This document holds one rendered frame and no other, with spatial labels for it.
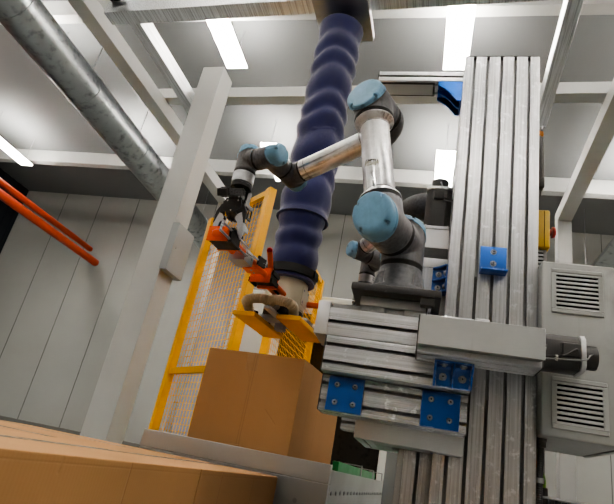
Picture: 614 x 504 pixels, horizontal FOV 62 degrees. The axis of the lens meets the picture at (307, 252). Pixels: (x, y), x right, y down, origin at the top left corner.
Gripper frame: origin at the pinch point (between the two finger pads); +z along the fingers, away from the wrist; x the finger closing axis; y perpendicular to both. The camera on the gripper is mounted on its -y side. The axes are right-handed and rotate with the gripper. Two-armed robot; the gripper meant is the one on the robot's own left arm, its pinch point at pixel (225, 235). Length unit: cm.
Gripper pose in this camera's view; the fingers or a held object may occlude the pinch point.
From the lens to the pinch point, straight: 167.3
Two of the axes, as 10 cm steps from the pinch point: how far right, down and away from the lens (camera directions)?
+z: -1.6, 9.1, -3.8
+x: -9.3, -0.2, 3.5
